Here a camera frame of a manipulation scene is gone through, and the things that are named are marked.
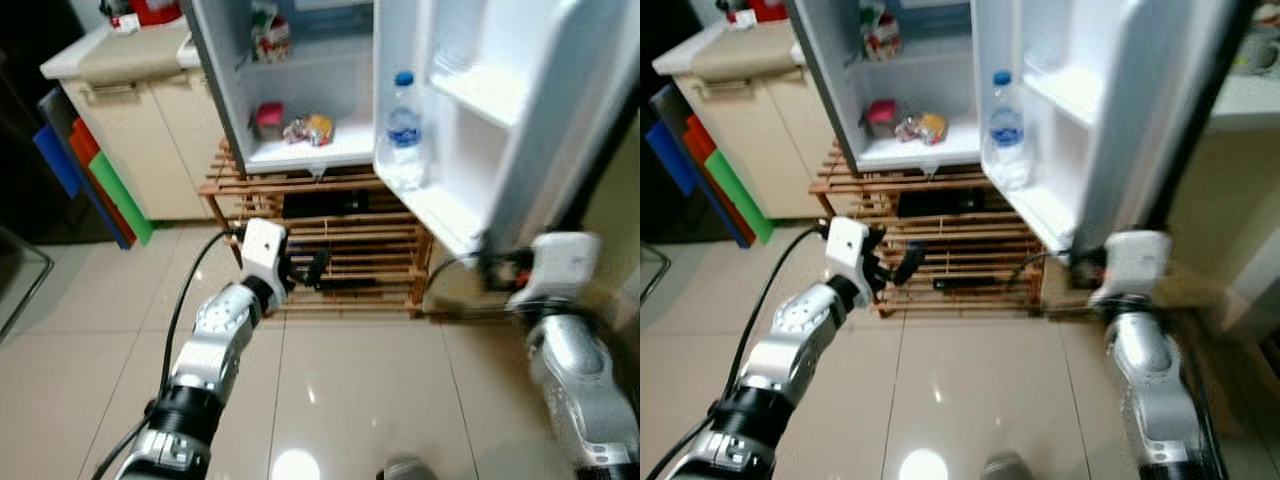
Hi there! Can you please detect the blue cutting board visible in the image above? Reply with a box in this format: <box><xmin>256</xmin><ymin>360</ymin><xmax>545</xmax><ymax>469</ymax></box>
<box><xmin>645</xmin><ymin>120</ymin><xmax>751</xmax><ymax>249</ymax></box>
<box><xmin>33</xmin><ymin>123</ymin><xmax>131</xmax><ymax>251</ymax></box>

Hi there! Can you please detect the thin black floor cable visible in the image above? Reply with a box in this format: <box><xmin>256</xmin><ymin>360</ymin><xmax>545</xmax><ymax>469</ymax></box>
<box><xmin>1018</xmin><ymin>250</ymin><xmax>1076</xmax><ymax>296</ymax></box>
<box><xmin>422</xmin><ymin>252</ymin><xmax>486</xmax><ymax>301</ymax></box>

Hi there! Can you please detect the green cutting board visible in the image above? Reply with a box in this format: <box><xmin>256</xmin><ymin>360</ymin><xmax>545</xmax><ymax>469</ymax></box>
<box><xmin>705</xmin><ymin>148</ymin><xmax>774</xmax><ymax>244</ymax></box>
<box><xmin>88</xmin><ymin>152</ymin><xmax>155</xmax><ymax>246</ymax></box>

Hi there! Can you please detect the wooden slatted rack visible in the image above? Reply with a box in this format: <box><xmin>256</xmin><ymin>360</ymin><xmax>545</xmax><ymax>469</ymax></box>
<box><xmin>198</xmin><ymin>140</ymin><xmax>436</xmax><ymax>319</ymax></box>
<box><xmin>810</xmin><ymin>140</ymin><xmax>1051</xmax><ymax>319</ymax></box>

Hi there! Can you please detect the red-lidded food container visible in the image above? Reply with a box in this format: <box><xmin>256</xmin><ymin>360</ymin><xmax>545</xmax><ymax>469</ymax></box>
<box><xmin>252</xmin><ymin>101</ymin><xmax>286</xmax><ymax>141</ymax></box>
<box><xmin>863</xmin><ymin>98</ymin><xmax>898</xmax><ymax>139</ymax></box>

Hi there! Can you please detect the clear water bottle blue cap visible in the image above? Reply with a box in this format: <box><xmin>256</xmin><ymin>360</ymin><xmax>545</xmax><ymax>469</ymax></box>
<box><xmin>385</xmin><ymin>70</ymin><xmax>426</xmax><ymax>191</ymax></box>
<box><xmin>988</xmin><ymin>68</ymin><xmax>1031</xmax><ymax>191</ymax></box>

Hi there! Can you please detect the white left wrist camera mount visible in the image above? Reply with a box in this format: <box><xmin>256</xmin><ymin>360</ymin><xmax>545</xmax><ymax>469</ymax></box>
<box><xmin>825</xmin><ymin>215</ymin><xmax>881</xmax><ymax>281</ymax></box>
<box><xmin>240</xmin><ymin>218</ymin><xmax>293</xmax><ymax>286</ymax></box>

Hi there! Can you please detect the yellow snack packet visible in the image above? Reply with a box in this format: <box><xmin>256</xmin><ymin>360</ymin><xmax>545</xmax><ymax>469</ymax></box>
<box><xmin>283</xmin><ymin>113</ymin><xmax>335</xmax><ymax>148</ymax></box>
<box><xmin>895</xmin><ymin>111</ymin><xmax>947</xmax><ymax>146</ymax></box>

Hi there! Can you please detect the white-topped side counter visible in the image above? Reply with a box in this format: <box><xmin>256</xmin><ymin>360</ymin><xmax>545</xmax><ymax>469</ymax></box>
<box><xmin>1165</xmin><ymin>75</ymin><xmax>1280</xmax><ymax>336</ymax></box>

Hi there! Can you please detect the silver small fridge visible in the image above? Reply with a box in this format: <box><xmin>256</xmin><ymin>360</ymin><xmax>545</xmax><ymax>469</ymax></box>
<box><xmin>183</xmin><ymin>0</ymin><xmax>401</xmax><ymax>179</ymax></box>
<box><xmin>785</xmin><ymin>0</ymin><xmax>986</xmax><ymax>173</ymax></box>

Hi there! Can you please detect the beige cloth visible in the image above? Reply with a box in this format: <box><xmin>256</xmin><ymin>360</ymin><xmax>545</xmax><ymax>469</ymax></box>
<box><xmin>75</xmin><ymin>28</ymin><xmax>196</xmax><ymax>86</ymax></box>
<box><xmin>690</xmin><ymin>25</ymin><xmax>801</xmax><ymax>83</ymax></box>

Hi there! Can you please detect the dark grey cutting board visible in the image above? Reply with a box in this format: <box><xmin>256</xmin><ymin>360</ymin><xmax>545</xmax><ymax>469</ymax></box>
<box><xmin>650</xmin><ymin>85</ymin><xmax>691</xmax><ymax>126</ymax></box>
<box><xmin>38</xmin><ymin>88</ymin><xmax>81</xmax><ymax>136</ymax></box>

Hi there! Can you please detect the black box device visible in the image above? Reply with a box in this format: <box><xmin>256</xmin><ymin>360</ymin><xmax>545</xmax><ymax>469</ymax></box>
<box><xmin>283</xmin><ymin>190</ymin><xmax>368</xmax><ymax>218</ymax></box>
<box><xmin>895</xmin><ymin>188</ymin><xmax>981</xmax><ymax>217</ymax></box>

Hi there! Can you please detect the pale countertop appliance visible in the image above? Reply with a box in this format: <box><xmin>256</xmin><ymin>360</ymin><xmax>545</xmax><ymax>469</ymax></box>
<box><xmin>1235</xmin><ymin>20</ymin><xmax>1280</xmax><ymax>76</ymax></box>

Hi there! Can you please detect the red and white food bag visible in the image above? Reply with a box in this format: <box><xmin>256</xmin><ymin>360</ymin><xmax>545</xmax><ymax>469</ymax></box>
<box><xmin>860</xmin><ymin>3</ymin><xmax>903</xmax><ymax>63</ymax></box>
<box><xmin>249</xmin><ymin>3</ymin><xmax>293</xmax><ymax>64</ymax></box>

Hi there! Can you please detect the red cutting board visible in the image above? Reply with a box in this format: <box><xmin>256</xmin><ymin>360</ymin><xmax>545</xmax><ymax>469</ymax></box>
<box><xmin>683</xmin><ymin>113</ymin><xmax>751</xmax><ymax>241</ymax></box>
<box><xmin>68</xmin><ymin>117</ymin><xmax>136</xmax><ymax>246</ymax></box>

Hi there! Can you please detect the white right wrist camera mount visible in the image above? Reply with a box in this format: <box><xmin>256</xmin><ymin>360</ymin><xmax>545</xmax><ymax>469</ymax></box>
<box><xmin>508</xmin><ymin>232</ymin><xmax>603</xmax><ymax>313</ymax></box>
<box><xmin>1088</xmin><ymin>230</ymin><xmax>1173</xmax><ymax>306</ymax></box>

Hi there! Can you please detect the grey robot foot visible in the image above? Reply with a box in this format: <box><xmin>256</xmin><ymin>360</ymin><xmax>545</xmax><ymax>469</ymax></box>
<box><xmin>383</xmin><ymin>455</ymin><xmax>438</xmax><ymax>480</ymax></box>
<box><xmin>982</xmin><ymin>452</ymin><xmax>1036</xmax><ymax>480</ymax></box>

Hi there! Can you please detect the white-lined fridge door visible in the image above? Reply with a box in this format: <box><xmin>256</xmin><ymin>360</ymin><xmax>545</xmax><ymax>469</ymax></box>
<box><xmin>972</xmin><ymin>0</ymin><xmax>1261</xmax><ymax>259</ymax></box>
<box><xmin>372</xmin><ymin>0</ymin><xmax>641</xmax><ymax>263</ymax></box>

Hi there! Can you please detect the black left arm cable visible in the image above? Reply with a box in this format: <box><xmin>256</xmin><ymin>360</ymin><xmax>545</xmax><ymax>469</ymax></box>
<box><xmin>90</xmin><ymin>228</ymin><xmax>246</xmax><ymax>480</ymax></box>
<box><xmin>645</xmin><ymin>225</ymin><xmax>831</xmax><ymax>480</ymax></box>

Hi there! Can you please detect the beige kitchen cabinet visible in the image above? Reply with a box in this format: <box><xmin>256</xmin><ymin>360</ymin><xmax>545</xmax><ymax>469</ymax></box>
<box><xmin>652</xmin><ymin>22</ymin><xmax>851</xmax><ymax>221</ymax></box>
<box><xmin>40</xmin><ymin>25</ymin><xmax>246</xmax><ymax>223</ymax></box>

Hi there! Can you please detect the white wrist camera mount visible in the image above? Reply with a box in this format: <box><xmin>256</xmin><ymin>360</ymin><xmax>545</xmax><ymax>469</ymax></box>
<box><xmin>240</xmin><ymin>218</ymin><xmax>293</xmax><ymax>286</ymax></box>
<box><xmin>508</xmin><ymin>232</ymin><xmax>603</xmax><ymax>313</ymax></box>
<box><xmin>825</xmin><ymin>215</ymin><xmax>881</xmax><ymax>281</ymax></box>
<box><xmin>1088</xmin><ymin>230</ymin><xmax>1173</xmax><ymax>306</ymax></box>

